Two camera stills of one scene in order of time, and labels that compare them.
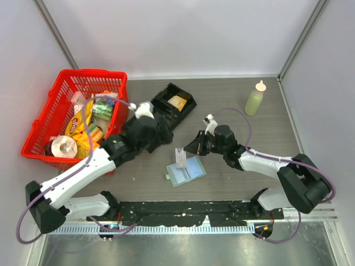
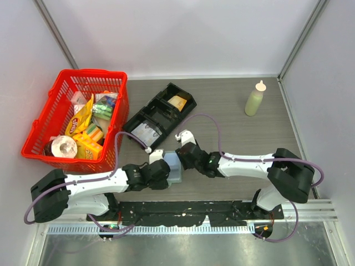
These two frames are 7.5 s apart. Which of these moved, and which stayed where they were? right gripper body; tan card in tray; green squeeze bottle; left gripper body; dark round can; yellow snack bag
Moved: left gripper body; right gripper body
Stayed: dark round can; green squeeze bottle; yellow snack bag; tan card in tray
